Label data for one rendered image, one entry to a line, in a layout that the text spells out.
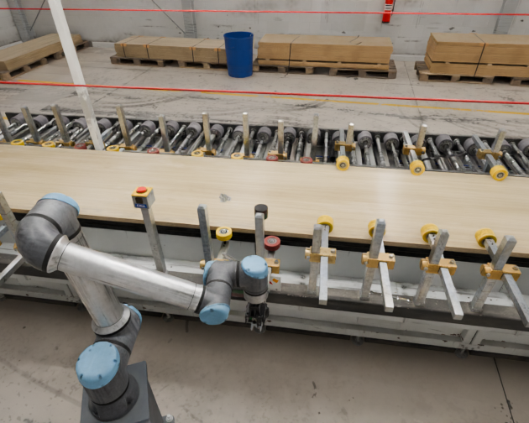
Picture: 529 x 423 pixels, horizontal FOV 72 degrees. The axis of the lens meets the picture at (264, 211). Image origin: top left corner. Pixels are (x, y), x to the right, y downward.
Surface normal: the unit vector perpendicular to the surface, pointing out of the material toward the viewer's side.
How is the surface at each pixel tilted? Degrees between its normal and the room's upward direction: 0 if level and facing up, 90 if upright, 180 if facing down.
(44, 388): 0
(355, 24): 90
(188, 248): 90
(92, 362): 5
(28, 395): 0
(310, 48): 90
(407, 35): 90
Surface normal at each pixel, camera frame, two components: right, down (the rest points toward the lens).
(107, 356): -0.01, -0.75
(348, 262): -0.15, 0.59
